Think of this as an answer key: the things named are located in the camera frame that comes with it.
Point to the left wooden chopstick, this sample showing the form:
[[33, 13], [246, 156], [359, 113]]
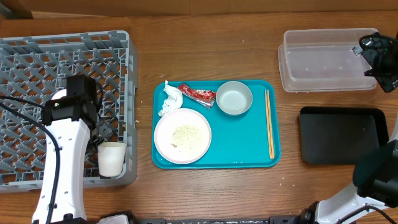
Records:
[[266, 95]]

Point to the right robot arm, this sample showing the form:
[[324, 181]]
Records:
[[374, 185]]

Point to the large white plate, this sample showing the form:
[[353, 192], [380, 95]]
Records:
[[182, 136]]

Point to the crumpled white napkin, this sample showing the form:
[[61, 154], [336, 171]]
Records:
[[174, 99]]

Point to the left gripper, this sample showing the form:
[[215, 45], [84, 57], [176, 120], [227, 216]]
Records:
[[109, 130]]

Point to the grey plastic dish rack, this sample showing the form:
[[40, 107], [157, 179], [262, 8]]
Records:
[[33, 69]]

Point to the white paper cup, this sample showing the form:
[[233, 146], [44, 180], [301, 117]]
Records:
[[111, 158]]

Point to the grey metal bowl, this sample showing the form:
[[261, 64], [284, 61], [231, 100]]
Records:
[[234, 98]]

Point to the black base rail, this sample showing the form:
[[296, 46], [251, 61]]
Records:
[[283, 219]]

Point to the right wooden chopstick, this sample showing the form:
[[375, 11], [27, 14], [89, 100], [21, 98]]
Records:
[[271, 128]]

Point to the wooden chopstick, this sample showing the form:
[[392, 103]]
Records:
[[271, 128], [266, 95]]

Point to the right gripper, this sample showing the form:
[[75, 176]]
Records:
[[382, 58]]

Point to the small white plate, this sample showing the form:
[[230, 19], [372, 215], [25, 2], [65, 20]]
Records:
[[59, 94]]

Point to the teal plastic serving tray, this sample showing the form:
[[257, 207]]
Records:
[[237, 141]]

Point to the black plastic tray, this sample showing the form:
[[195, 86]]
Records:
[[340, 136]]

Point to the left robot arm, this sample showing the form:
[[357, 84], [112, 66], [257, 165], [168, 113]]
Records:
[[70, 119]]

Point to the clear plastic storage bin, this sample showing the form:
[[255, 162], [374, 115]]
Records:
[[329, 59]]

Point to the red snack wrapper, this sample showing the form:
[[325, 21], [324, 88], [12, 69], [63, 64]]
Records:
[[204, 97]]

